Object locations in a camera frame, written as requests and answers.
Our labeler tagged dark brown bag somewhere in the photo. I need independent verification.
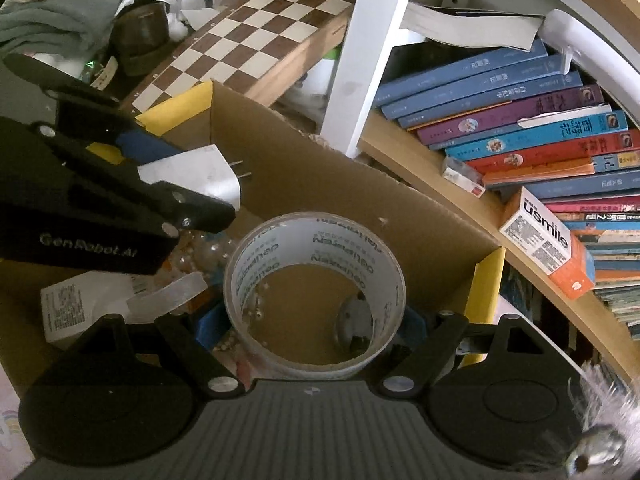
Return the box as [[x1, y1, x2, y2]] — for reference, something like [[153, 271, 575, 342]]
[[109, 0, 176, 79]]

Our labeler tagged grey green folded cloth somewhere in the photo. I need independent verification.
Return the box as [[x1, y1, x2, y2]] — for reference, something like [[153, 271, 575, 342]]
[[0, 0, 124, 57]]

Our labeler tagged grey furry keychain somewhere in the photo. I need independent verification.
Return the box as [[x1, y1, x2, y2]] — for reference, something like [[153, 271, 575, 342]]
[[564, 360, 640, 480]]

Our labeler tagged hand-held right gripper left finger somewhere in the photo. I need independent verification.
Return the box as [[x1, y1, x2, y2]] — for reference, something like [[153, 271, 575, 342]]
[[62, 304, 248, 397]]

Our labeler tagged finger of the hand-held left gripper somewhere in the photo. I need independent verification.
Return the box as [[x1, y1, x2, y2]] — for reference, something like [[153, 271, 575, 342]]
[[31, 122, 237, 237], [2, 53, 187, 166]]

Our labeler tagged pearl bead string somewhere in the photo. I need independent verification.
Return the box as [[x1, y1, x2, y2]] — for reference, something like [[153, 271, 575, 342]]
[[167, 230, 271, 361]]

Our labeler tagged white charger plug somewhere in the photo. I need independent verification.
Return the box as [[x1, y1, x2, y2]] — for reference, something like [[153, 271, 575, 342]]
[[137, 144, 252, 209]]

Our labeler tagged white and wood bookshelf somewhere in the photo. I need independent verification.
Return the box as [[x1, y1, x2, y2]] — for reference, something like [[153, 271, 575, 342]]
[[177, 0, 640, 401]]

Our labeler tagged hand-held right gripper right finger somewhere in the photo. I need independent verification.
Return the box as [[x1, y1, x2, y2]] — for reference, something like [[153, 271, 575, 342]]
[[379, 307, 575, 398]]

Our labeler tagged thick dark-cover book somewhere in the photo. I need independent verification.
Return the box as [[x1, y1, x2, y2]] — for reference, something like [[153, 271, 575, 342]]
[[400, 2, 546, 53]]

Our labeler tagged white pompom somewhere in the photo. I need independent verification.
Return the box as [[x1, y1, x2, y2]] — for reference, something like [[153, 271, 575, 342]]
[[167, 10, 194, 41]]

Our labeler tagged clear plastic strip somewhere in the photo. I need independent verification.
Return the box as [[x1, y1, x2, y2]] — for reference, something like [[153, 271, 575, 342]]
[[125, 271, 209, 324]]

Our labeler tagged small white red box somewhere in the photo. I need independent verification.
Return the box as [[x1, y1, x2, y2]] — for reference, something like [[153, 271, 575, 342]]
[[441, 156, 487, 197]]

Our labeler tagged orange blue white carton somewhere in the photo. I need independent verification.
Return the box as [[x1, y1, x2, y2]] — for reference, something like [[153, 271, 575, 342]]
[[40, 271, 151, 345]]

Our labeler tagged row of leaning colourful books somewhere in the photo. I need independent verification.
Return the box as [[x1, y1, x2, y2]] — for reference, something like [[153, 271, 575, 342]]
[[375, 39, 640, 341]]

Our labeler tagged orange white small carton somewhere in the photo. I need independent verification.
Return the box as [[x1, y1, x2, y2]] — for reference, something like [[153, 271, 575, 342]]
[[500, 186, 597, 301]]

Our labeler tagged clear packing tape roll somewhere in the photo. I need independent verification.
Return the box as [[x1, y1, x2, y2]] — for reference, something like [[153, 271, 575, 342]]
[[223, 211, 407, 381]]

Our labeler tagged wooden chessboard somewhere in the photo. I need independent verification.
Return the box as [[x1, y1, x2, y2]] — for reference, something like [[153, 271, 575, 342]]
[[120, 0, 357, 116]]

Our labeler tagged cardboard box with yellow flaps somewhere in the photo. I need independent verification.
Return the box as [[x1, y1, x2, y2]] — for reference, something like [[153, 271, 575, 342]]
[[0, 80, 507, 396]]

